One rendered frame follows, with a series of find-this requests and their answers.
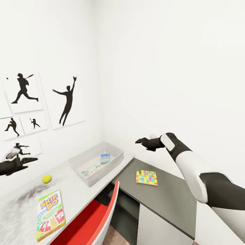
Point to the jigsaw puzzle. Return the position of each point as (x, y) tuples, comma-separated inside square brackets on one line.
[(147, 177)]

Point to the tennis ball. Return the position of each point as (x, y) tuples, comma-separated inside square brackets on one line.
[(46, 178)]

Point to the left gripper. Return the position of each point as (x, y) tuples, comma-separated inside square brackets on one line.
[(8, 168)]

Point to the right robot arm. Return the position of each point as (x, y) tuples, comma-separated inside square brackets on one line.
[(208, 184)]

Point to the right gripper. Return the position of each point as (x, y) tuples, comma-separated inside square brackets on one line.
[(147, 143)]

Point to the board game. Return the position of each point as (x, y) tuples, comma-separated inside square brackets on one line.
[(50, 214), (91, 170), (105, 158)]

